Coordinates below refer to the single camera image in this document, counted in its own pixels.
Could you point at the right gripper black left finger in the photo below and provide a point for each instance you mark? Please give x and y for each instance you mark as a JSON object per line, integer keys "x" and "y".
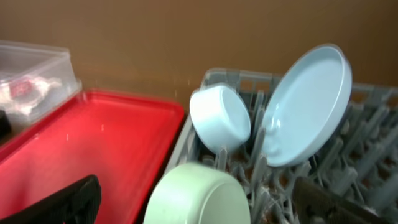
{"x": 79, "y": 203}

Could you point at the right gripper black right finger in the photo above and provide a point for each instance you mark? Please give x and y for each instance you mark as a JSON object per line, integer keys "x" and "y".
{"x": 312, "y": 201}

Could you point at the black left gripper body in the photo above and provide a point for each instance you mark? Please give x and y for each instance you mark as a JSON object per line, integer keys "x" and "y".
{"x": 5, "y": 126}

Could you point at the light blue round plate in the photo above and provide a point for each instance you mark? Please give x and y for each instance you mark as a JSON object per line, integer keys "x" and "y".
{"x": 307, "y": 106}

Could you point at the mint green bowl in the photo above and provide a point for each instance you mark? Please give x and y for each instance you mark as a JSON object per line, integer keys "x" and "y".
{"x": 193, "y": 193}

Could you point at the light blue bowl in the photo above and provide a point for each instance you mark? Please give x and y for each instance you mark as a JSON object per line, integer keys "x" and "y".
{"x": 220, "y": 118}

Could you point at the red candy wrapper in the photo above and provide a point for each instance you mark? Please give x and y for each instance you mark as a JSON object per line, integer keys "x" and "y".
{"x": 21, "y": 87}

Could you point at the grey dishwasher rack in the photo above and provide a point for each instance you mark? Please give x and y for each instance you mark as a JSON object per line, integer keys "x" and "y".
{"x": 359, "y": 161}

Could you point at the clear plastic bin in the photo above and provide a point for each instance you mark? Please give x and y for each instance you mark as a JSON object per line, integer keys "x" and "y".
{"x": 19, "y": 59}

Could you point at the red plastic tray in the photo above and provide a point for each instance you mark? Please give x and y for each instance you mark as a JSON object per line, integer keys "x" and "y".
{"x": 124, "y": 140}

